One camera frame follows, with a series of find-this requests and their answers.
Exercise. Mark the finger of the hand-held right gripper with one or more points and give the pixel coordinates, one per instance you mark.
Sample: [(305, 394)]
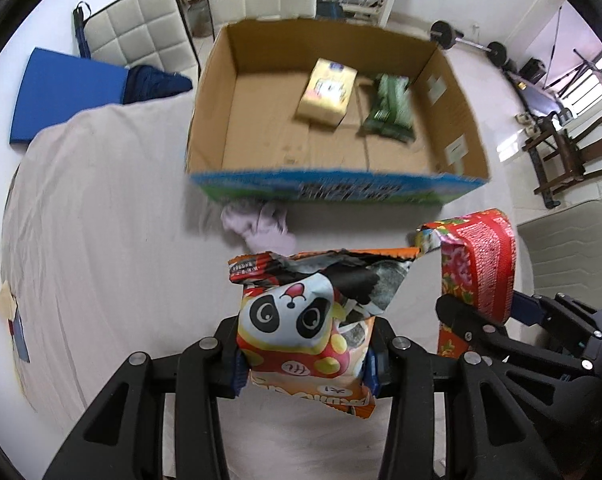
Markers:
[(527, 307), (461, 316)]

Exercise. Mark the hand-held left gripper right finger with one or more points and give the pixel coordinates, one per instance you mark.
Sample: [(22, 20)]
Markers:
[(373, 371)]

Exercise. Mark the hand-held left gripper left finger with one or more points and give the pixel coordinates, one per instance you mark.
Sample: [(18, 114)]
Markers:
[(238, 376)]

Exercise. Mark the red floral snack packet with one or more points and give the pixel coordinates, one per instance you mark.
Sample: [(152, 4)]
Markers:
[(481, 265)]

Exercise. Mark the panda print snack bag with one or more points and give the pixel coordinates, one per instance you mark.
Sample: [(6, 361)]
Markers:
[(301, 327)]

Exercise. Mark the cardboard box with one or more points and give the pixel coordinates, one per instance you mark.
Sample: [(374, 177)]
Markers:
[(331, 125)]

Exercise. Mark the white plastic chair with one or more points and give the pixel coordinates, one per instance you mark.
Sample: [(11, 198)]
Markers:
[(571, 250)]

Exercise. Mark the crumpled lilac cloth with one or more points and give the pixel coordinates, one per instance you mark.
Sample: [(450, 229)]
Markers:
[(256, 227)]

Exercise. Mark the dark wooden chair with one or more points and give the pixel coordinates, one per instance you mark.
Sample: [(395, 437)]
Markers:
[(573, 152)]

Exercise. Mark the beige table cloth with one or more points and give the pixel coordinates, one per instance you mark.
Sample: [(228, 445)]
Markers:
[(106, 260)]

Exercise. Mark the black exercise bench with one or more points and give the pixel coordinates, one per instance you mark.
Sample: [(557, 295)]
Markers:
[(536, 92)]

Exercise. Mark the green snack packet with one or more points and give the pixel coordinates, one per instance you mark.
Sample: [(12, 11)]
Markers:
[(391, 107)]

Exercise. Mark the beige paper scrap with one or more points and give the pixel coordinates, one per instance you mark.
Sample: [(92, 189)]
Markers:
[(5, 301)]

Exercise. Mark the black tripod stand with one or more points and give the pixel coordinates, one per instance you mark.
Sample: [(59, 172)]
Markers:
[(578, 67)]

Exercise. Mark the yellow tissue pack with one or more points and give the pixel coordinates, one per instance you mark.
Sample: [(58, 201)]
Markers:
[(326, 92)]

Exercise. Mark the black barbell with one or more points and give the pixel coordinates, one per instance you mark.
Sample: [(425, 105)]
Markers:
[(473, 45)]

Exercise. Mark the dark blue jacket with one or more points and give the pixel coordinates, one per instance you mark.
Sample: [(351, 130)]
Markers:
[(153, 82)]

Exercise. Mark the blue foam mat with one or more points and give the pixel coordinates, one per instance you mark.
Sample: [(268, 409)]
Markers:
[(66, 95)]

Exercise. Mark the blue bag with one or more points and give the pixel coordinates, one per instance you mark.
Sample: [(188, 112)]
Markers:
[(329, 10)]

